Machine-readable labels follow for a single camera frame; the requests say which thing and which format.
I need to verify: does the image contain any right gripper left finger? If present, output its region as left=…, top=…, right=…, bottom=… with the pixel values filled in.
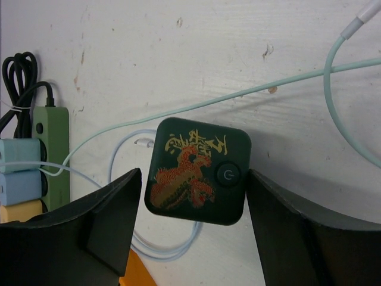
left=1, top=168, right=142, bottom=285

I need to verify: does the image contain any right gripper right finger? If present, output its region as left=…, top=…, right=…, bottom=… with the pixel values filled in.
left=246, top=170, right=380, bottom=285

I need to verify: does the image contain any orange power strip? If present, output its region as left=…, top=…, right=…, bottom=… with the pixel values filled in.
left=119, top=249, right=157, bottom=286

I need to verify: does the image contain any dark green dragon charger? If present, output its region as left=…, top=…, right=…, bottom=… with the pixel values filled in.
left=144, top=117, right=252, bottom=226

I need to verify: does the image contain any light blue plug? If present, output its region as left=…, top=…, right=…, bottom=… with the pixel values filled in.
left=1, top=170, right=46, bottom=206

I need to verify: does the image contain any light cyan plug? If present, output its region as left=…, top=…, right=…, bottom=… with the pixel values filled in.
left=1, top=138, right=41, bottom=173

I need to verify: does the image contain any green power strip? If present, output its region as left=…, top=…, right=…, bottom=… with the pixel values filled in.
left=33, top=107, right=70, bottom=211

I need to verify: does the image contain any white thin usb cable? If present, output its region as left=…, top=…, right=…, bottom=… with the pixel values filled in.
left=0, top=129, right=203, bottom=263

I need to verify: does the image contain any black bundled power cord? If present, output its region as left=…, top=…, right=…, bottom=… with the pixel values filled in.
left=0, top=51, right=56, bottom=139

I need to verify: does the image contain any mint green thin cable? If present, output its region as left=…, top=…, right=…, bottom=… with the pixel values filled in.
left=38, top=37, right=381, bottom=176

